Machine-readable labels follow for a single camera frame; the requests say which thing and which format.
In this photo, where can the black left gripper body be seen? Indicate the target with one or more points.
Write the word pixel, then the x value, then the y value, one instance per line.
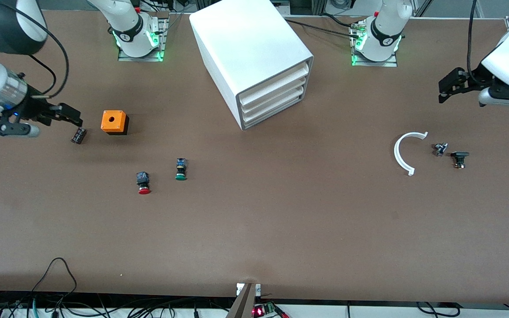
pixel 470 78

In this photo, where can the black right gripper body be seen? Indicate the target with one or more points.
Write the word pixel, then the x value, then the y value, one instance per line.
pixel 33 108

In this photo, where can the red push button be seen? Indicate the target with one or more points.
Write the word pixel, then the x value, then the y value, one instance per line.
pixel 143 182

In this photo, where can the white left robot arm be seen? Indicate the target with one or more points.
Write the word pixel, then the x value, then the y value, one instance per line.
pixel 385 26

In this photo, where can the green push button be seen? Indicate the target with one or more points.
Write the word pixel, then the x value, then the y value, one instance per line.
pixel 181 170

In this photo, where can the small black terminal block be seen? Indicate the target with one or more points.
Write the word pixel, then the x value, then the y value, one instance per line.
pixel 78 135

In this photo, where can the orange box with hole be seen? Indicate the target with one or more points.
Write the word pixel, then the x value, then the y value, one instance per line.
pixel 114 121

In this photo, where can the small grey metal part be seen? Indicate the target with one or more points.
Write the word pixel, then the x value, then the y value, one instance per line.
pixel 440 149

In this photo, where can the white curved plastic arc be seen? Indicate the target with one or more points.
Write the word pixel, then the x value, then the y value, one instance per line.
pixel 398 154

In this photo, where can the green circuit board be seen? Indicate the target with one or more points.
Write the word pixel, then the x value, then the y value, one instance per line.
pixel 268 309

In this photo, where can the small black switch part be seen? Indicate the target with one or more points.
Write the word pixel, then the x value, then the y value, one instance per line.
pixel 459 158

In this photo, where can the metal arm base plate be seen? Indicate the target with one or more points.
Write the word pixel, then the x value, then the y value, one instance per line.
pixel 360 62
pixel 162 46

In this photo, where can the grey camera mount pole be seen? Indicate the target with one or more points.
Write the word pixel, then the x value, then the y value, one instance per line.
pixel 242 304

